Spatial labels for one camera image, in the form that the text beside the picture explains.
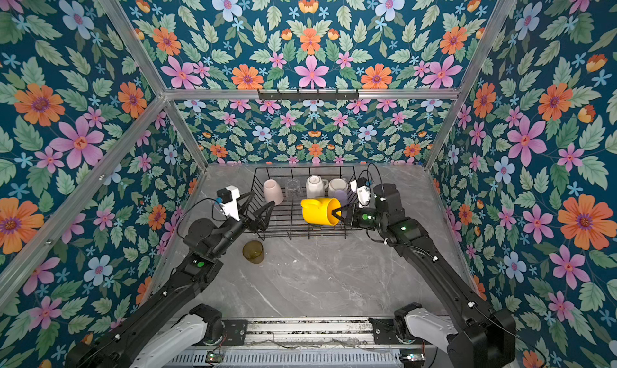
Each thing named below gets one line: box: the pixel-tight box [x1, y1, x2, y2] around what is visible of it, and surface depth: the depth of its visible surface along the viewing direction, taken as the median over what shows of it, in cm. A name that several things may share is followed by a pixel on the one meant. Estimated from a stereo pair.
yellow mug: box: [300, 197, 342, 226], surface depth 68 cm
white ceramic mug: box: [306, 175, 329, 199], surface depth 98 cm
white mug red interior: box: [328, 177, 349, 193], surface depth 101 cm
